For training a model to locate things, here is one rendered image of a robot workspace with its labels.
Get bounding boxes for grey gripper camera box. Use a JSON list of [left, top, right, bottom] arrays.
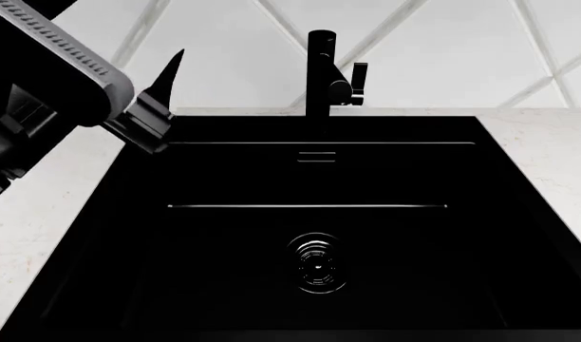
[[0, 0, 136, 126]]

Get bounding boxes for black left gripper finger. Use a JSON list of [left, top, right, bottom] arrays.
[[147, 48, 186, 108]]

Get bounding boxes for black round sink drain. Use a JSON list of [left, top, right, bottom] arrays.
[[286, 232, 348, 295]]

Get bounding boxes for black kitchen sink basin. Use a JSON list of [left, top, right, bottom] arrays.
[[0, 114, 581, 342]]

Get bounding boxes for black sink faucet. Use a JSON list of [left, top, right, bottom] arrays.
[[305, 28, 369, 134]]

